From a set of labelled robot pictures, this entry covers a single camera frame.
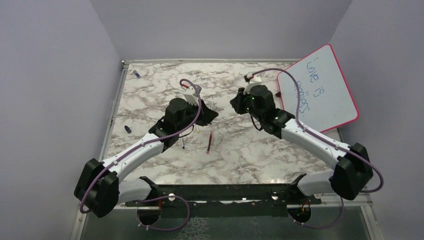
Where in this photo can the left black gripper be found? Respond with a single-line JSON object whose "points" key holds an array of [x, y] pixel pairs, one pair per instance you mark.
{"points": [[206, 115]]}

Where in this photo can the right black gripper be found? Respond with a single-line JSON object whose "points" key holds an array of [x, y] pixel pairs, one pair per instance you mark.
{"points": [[237, 101]]}

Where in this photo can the pink red pen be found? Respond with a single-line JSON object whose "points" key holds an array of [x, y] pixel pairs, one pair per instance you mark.
{"points": [[210, 141]]}

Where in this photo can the thin white blue pen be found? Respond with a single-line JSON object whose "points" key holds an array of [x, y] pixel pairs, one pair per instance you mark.
{"points": [[182, 143]]}

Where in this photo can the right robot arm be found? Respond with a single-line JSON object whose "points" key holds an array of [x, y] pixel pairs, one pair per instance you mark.
{"points": [[349, 165]]}

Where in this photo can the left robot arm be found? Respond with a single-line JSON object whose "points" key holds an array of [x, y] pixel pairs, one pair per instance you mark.
{"points": [[98, 187]]}

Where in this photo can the dark blue cap near edge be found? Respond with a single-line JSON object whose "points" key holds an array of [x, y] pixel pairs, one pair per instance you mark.
{"points": [[127, 129]]}

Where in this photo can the pink framed whiteboard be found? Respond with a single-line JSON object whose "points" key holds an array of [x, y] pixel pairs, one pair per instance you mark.
{"points": [[315, 88]]}

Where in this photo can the blue cap far corner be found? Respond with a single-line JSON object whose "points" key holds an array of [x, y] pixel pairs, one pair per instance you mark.
{"points": [[136, 74]]}

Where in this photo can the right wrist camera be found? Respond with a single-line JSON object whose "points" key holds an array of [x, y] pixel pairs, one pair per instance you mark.
{"points": [[252, 81]]}

